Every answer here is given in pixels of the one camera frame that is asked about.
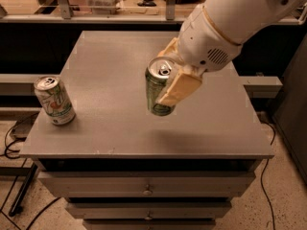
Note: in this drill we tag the white 7up can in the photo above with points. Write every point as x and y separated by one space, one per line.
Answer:
52 95

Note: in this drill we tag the green soda can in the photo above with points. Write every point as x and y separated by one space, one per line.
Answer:
156 75

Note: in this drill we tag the drawer knob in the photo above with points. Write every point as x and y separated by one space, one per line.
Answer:
148 217
148 190

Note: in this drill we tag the grey drawer cabinet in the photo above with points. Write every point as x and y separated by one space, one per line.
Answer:
196 159

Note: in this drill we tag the top drawer knob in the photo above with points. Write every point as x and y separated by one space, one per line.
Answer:
148 190

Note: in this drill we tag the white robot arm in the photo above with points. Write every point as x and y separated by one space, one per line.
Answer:
239 20

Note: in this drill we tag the metal shelf rail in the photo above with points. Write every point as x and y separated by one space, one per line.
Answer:
106 11

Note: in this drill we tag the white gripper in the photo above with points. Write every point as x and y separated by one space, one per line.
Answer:
204 43

